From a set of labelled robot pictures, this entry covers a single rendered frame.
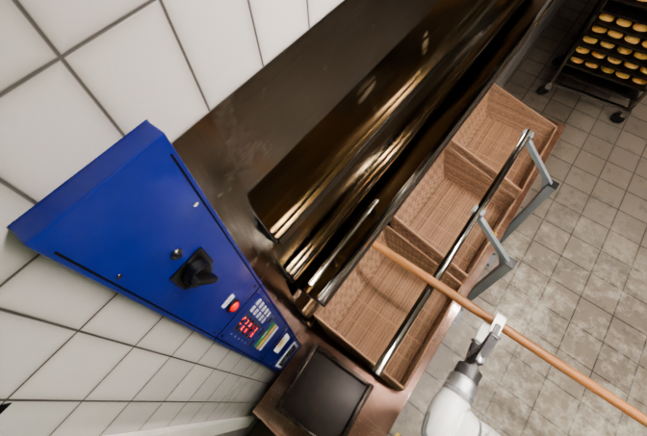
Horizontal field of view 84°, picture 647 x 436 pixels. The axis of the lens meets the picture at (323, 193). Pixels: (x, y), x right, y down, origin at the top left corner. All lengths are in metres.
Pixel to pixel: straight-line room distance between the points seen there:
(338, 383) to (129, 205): 1.34
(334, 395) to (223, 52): 1.42
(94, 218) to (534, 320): 2.61
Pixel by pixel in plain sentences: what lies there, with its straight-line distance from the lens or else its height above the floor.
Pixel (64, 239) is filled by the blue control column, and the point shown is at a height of 2.13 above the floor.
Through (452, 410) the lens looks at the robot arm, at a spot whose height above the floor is 1.24.
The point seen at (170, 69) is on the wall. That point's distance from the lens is 0.43.
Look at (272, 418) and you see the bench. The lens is 1.88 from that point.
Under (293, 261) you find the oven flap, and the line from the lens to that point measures 1.01.
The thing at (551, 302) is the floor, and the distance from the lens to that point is 2.86.
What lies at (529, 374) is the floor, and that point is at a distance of 2.69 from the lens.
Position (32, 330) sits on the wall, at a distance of 0.55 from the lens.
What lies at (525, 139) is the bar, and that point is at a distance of 1.80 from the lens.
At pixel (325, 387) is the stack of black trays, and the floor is 0.78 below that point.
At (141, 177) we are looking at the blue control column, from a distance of 0.43.
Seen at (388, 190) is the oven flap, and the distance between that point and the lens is 1.20.
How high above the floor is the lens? 2.44
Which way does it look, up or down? 60 degrees down
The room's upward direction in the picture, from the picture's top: 4 degrees counter-clockwise
